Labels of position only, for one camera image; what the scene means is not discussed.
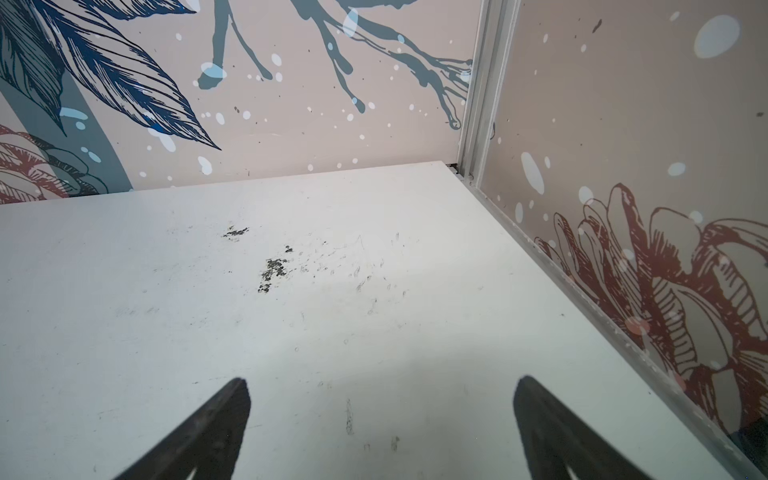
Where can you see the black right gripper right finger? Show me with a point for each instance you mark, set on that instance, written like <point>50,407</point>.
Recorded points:
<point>557,444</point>

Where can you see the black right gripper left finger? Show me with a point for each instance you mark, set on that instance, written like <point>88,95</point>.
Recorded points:
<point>204,446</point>

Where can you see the aluminium corner frame post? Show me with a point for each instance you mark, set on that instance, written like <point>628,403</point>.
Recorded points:
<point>495,35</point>

